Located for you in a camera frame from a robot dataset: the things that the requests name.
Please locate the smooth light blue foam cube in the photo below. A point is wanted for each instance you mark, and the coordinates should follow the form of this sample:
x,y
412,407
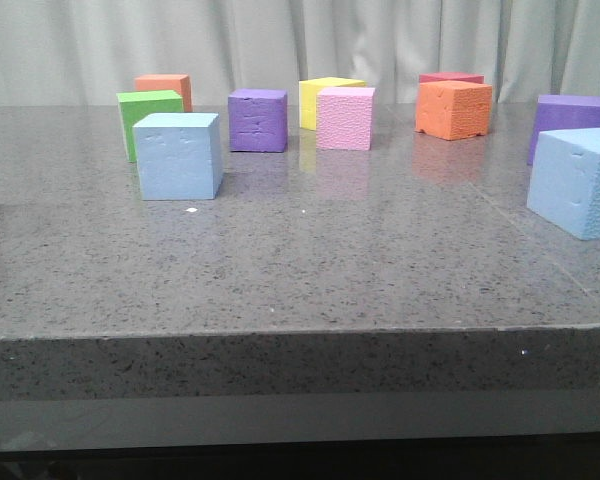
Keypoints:
x,y
178,156

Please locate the smooth purple foam cube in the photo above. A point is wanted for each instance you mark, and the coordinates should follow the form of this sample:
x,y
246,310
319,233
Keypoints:
x,y
556,112

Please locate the smooth orange foam cube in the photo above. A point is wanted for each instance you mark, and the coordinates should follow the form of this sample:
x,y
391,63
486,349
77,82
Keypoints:
x,y
180,83

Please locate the textured orange foam cube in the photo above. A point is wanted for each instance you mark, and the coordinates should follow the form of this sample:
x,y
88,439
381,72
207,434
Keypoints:
x,y
453,110

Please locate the grey-green curtain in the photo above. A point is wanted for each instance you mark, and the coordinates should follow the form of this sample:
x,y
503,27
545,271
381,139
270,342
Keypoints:
x,y
85,52

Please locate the red foam cube at back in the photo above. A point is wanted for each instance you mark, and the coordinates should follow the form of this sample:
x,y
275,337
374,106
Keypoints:
x,y
451,76

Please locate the green foam cube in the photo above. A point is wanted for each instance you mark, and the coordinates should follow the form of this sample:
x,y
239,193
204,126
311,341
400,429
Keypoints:
x,y
135,106

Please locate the textured light blue foam cube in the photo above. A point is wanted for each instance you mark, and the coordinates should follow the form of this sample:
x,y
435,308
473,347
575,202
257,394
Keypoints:
x,y
565,181

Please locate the pink foam cube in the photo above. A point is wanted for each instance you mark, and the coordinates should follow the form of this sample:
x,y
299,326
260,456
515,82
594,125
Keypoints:
x,y
344,118

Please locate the dented purple foam cube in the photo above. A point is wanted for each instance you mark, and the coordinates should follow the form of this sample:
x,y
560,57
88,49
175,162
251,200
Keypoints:
x,y
258,120

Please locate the yellow foam cube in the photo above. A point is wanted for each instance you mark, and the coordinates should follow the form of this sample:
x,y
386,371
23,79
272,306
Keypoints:
x,y
308,92

